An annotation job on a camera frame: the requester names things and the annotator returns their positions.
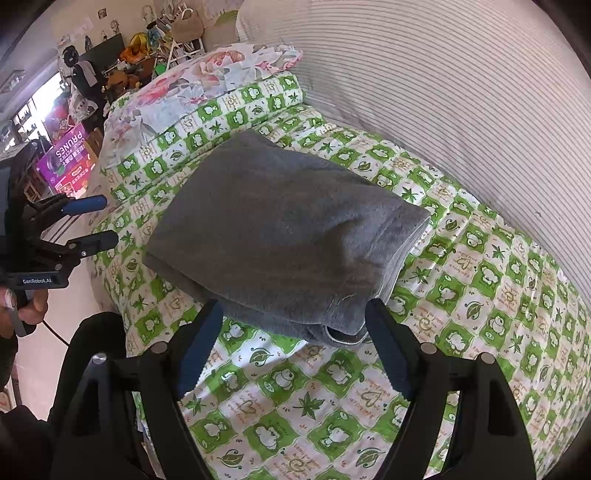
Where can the white striped headboard cushion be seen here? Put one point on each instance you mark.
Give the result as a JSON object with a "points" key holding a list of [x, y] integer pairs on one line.
{"points": [[489, 91]]}

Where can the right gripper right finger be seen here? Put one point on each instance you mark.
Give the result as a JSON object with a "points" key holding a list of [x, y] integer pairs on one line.
{"points": [[489, 439]]}

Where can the black white plush toy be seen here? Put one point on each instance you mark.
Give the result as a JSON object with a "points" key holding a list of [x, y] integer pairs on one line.
{"points": [[82, 74]]}

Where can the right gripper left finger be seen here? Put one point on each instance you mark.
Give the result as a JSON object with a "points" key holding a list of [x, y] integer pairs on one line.
{"points": [[99, 439]]}

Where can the woven straw bag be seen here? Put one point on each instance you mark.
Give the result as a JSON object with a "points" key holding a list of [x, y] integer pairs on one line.
{"points": [[187, 25]]}

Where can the grey pants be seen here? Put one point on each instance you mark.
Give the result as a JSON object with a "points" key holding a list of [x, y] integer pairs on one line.
{"points": [[287, 242]]}

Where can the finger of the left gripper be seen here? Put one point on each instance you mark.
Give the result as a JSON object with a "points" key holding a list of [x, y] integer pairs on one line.
{"points": [[74, 207], [85, 246]]}

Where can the purple prunes box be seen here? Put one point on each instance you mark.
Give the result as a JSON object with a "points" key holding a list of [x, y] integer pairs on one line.
{"points": [[67, 166]]}

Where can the orange plush toy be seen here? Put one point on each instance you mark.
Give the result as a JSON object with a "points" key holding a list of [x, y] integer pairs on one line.
{"points": [[136, 50]]}

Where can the green patterned bed sheet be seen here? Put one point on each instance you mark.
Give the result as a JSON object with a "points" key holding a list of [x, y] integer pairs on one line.
{"points": [[273, 407]]}

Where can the floral pillow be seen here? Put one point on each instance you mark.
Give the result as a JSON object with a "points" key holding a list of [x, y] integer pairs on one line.
{"points": [[138, 117]]}

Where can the left hand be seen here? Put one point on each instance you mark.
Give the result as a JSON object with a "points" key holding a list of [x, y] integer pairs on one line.
{"points": [[32, 313]]}

